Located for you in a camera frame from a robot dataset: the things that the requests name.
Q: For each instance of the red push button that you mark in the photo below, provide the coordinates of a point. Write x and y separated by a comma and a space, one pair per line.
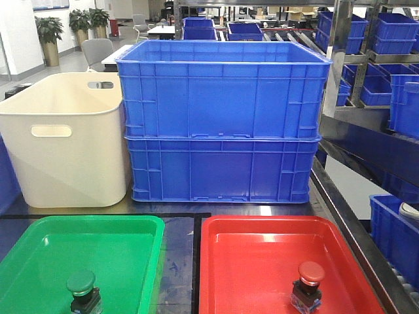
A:
306, 295

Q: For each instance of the green push button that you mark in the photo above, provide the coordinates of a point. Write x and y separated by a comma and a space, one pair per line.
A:
86, 297

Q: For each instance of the lower stacked blue crate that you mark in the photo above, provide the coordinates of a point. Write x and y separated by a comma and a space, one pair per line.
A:
209, 170

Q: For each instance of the stacked blue crate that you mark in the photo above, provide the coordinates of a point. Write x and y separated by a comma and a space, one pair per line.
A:
209, 170
198, 89

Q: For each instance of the upper stacked blue crate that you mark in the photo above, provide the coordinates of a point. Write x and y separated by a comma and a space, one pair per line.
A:
198, 89

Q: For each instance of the red plastic tray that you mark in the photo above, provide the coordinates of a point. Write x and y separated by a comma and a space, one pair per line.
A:
248, 265

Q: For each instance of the green plastic tray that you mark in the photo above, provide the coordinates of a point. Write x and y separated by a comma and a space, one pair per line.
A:
122, 251

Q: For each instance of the cream plastic basket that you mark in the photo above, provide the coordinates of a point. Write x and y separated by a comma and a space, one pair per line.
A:
65, 139

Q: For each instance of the grey office chair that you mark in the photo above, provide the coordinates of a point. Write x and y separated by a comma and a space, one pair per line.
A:
96, 50

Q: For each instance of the potted plant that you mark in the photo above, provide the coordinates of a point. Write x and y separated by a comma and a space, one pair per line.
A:
49, 30

